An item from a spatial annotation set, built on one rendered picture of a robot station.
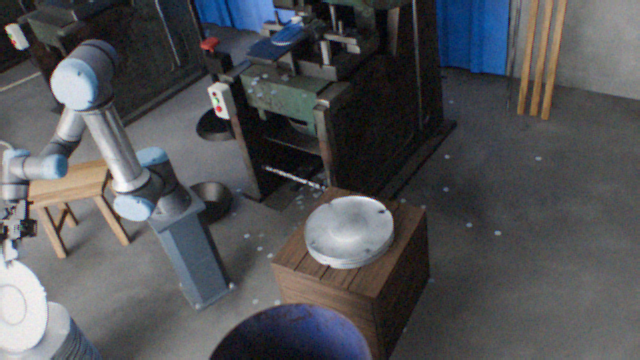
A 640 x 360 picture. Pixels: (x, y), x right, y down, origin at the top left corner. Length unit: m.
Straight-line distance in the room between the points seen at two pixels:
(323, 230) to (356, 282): 0.22
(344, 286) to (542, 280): 0.79
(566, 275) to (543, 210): 0.34
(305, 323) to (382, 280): 0.28
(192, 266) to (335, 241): 0.59
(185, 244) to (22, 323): 0.55
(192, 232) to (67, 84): 0.71
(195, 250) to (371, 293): 0.71
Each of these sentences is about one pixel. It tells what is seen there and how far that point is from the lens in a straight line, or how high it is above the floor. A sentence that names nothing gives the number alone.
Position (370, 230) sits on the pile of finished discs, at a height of 0.39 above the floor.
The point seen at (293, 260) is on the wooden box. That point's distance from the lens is 1.76.
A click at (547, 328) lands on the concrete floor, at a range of 2.01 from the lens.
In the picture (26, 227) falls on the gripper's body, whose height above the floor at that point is 0.62.
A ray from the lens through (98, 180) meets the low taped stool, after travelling 2.49.
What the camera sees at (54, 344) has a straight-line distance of 1.94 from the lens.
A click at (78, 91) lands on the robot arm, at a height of 1.03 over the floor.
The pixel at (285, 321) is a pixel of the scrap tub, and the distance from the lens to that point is 1.54.
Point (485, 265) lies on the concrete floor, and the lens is 2.16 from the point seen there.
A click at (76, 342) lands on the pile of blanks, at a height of 0.26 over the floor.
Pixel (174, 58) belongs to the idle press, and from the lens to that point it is 3.70.
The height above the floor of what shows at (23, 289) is 0.48.
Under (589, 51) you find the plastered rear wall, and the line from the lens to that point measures 3.05.
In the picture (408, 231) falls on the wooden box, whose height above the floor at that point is 0.35.
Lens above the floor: 1.62
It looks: 39 degrees down
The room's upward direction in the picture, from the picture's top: 12 degrees counter-clockwise
